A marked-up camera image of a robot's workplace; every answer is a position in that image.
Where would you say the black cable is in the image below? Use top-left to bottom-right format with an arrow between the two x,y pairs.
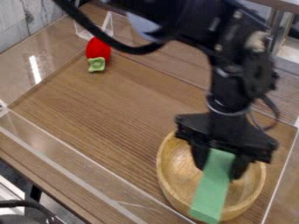
0,199 -> 58,224

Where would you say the clear acrylic corner bracket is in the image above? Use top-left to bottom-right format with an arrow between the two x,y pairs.
74,11 -> 114,41

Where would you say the red toy strawberry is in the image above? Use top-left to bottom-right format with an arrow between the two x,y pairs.
86,37 -> 111,73

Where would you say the clear acrylic front wall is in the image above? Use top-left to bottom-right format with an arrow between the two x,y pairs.
0,101 -> 193,224

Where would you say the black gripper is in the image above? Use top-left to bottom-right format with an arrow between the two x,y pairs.
175,112 -> 278,180

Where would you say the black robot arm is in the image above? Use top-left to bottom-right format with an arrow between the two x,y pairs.
54,0 -> 281,179

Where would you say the brown wooden bowl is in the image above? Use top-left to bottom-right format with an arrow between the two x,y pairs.
156,133 -> 267,223

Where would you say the metal table leg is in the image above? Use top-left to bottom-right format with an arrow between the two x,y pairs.
267,8 -> 285,51

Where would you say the green rectangular block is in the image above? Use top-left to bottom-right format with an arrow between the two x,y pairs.
189,148 -> 235,224

